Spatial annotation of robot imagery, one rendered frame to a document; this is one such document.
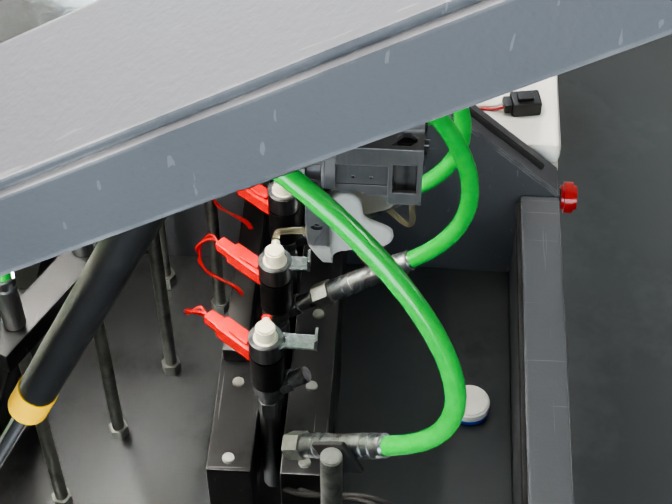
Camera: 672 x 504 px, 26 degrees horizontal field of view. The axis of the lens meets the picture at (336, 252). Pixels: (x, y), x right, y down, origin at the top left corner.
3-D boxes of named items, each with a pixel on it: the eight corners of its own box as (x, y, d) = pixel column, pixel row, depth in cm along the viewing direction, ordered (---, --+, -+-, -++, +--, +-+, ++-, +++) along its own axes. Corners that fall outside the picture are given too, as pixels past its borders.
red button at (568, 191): (573, 230, 166) (579, 198, 162) (538, 228, 166) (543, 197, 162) (572, 196, 169) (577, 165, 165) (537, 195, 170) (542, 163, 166)
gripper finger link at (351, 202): (390, 293, 105) (394, 206, 98) (308, 289, 105) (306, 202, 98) (392, 260, 107) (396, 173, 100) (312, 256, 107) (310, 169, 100)
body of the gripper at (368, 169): (419, 216, 97) (428, 82, 88) (291, 210, 98) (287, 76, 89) (422, 136, 102) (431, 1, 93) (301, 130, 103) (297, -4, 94)
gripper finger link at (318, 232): (328, 261, 101) (327, 173, 94) (306, 260, 101) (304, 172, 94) (333, 211, 104) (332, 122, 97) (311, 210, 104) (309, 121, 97)
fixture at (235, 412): (326, 565, 132) (325, 474, 120) (216, 558, 132) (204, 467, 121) (348, 277, 154) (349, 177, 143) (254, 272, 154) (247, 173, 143)
